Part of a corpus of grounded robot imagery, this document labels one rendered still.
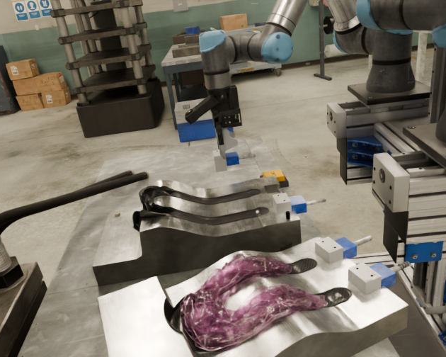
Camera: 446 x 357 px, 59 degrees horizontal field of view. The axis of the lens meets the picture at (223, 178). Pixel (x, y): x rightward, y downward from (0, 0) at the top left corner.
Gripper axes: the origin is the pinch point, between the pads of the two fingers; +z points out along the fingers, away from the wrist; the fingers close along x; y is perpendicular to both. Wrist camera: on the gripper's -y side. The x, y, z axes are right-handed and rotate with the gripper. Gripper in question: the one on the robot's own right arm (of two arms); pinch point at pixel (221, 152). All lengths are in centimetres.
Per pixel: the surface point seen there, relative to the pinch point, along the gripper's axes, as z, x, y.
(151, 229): 1.7, -36.0, -20.1
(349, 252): 9, -47, 22
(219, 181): 15.0, 11.2, -1.5
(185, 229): 3.7, -35.6, -12.6
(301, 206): 5.4, -31.3, 16.0
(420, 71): 56, 288, 239
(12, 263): 12, -24, -60
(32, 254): 95, 117, -128
